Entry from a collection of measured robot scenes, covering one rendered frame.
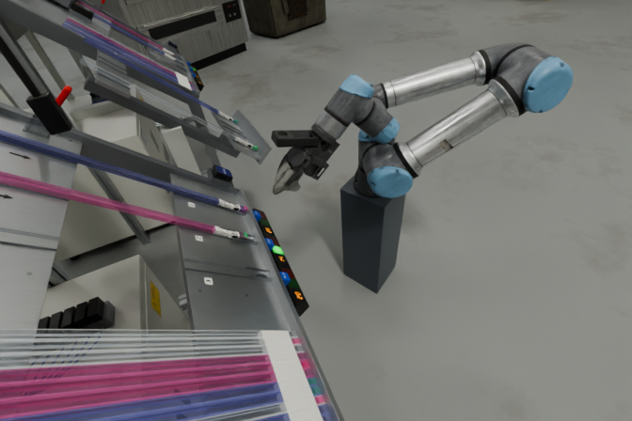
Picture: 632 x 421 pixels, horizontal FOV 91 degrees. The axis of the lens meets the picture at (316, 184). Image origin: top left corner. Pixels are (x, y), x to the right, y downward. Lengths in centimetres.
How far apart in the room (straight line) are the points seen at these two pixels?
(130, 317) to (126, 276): 13
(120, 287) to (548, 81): 114
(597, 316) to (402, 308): 76
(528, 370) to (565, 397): 12
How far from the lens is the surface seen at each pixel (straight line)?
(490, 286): 164
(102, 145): 80
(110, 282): 101
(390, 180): 87
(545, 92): 90
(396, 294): 150
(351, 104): 76
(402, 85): 93
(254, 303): 63
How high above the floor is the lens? 130
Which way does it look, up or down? 41 degrees down
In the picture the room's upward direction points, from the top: 6 degrees counter-clockwise
